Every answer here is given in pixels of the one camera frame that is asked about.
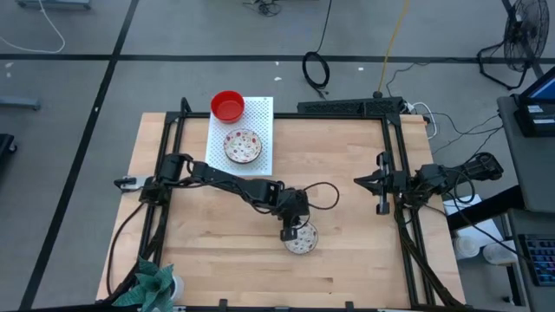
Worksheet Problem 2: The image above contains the black perforated power strip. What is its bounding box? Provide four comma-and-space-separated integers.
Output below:
297, 96, 405, 116

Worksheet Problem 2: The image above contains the green plant in white pot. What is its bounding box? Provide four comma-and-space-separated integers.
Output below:
111, 256, 186, 312

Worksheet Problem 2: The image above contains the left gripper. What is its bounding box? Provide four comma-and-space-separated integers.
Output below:
276, 188, 311, 243

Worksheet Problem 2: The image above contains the yellow hanging cable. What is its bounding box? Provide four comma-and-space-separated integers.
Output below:
375, 0, 412, 99

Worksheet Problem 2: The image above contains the black coiled floor cable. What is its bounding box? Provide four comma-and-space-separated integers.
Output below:
302, 0, 333, 99

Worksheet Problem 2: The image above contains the red plastic mini bowl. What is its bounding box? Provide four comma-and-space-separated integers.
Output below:
210, 89, 246, 125

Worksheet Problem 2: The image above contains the black floor fan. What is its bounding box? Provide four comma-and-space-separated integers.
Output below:
476, 0, 551, 91

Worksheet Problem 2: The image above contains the grey work desk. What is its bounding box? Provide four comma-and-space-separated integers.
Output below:
496, 94, 555, 312

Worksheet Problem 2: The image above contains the monitor with blue screen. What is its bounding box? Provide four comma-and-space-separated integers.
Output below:
513, 64, 555, 139

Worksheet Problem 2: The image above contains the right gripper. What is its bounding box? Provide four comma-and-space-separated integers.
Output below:
354, 151, 411, 216

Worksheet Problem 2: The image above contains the white plastic container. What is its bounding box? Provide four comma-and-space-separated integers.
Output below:
453, 236, 480, 261
483, 242, 517, 266

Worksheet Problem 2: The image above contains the white perforated metal shelf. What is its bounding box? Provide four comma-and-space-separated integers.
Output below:
204, 95, 275, 178

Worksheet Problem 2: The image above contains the black aluminium rig frame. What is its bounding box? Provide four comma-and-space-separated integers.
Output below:
103, 97, 467, 312

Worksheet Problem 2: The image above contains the black computer keyboard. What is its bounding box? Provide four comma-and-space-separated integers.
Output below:
518, 233, 555, 288

